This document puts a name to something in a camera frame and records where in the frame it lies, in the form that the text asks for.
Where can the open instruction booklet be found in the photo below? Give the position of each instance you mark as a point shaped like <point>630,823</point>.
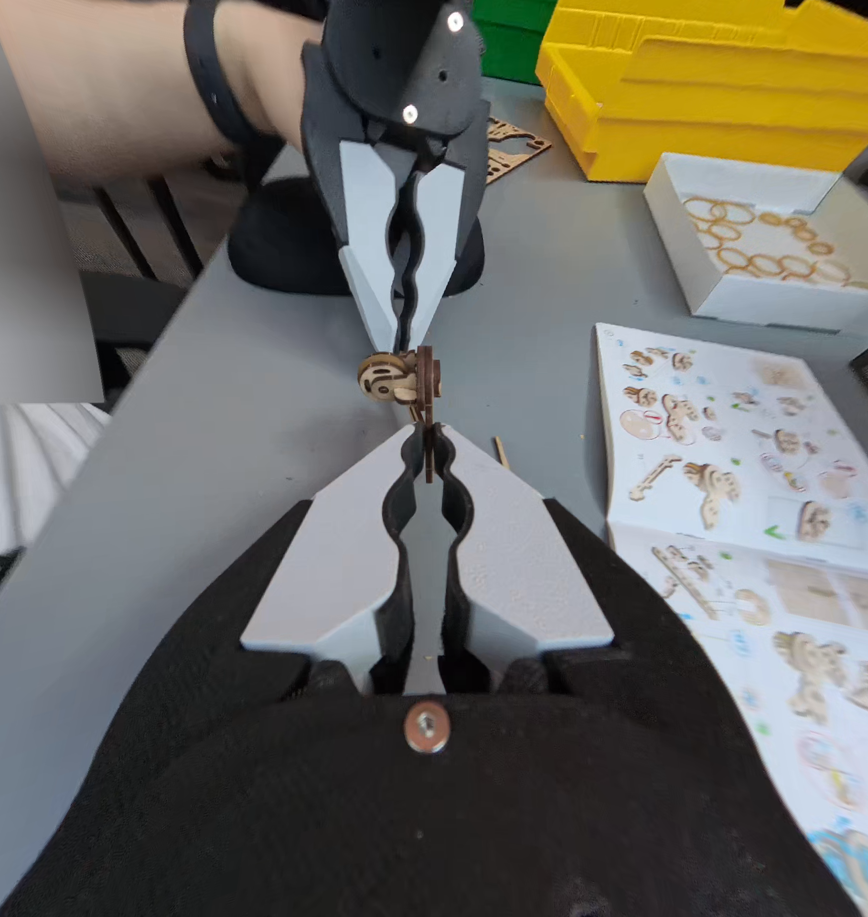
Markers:
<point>727,465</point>

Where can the thin wooden stick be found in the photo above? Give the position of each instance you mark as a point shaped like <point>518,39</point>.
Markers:
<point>502,451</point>

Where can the person's left forearm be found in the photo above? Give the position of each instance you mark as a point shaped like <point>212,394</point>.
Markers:
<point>104,86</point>

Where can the dark chair frame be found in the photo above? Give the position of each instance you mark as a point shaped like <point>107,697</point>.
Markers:
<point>133,315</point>

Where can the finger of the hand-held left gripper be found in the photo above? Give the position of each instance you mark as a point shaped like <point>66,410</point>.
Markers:
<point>366,236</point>
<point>441,229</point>

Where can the wooden laser-cut part sheet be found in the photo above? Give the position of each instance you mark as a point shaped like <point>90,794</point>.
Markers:
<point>520,147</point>

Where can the person's left hand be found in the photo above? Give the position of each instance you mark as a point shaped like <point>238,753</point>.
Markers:
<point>276,64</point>

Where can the person's white garment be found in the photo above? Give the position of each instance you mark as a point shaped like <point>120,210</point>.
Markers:
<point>25,487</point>

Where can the yellow plastic bin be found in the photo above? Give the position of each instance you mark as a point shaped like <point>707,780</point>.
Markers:
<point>692,122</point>

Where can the green plastic bin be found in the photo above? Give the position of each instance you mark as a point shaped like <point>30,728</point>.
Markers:
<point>512,43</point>

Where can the white cardboard box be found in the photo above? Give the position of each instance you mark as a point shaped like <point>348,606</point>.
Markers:
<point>763,301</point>

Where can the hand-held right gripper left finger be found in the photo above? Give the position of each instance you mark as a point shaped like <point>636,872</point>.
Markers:
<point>333,573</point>

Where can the black wristband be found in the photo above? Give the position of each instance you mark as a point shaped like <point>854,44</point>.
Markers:
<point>211,86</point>

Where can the wooden model drum plate assembly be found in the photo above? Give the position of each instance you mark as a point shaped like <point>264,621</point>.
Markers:
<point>380,380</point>

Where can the pile of wooden rings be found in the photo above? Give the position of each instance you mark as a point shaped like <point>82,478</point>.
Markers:
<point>783,266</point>

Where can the black wrist rest pad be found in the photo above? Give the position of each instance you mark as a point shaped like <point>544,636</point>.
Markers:
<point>283,243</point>

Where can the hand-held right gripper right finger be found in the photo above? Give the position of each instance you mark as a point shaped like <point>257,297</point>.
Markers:
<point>527,573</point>

